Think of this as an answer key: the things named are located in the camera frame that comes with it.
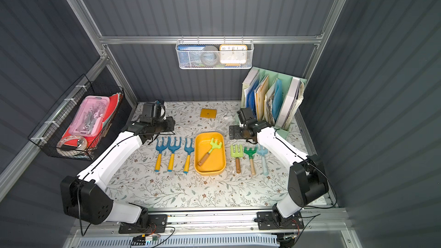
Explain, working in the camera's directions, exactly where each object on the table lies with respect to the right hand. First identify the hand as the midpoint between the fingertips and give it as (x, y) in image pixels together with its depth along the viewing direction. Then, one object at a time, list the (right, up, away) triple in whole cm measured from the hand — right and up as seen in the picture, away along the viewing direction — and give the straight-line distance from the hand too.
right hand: (243, 131), depth 87 cm
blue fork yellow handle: (-30, -12, +9) cm, 33 cm away
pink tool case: (-67, +7, -15) cm, 70 cm away
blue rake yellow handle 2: (-45, -18, +3) cm, 49 cm away
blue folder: (+19, +17, +4) cm, 26 cm away
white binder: (+24, +15, +2) cm, 28 cm away
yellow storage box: (-15, -18, +4) cm, 24 cm away
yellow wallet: (-20, +10, +25) cm, 34 cm away
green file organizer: (+17, +18, +6) cm, 25 cm away
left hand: (-36, +5, -5) cm, 37 cm away
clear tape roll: (-73, -2, -22) cm, 76 cm away
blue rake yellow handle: (-39, -16, +6) cm, 42 cm away
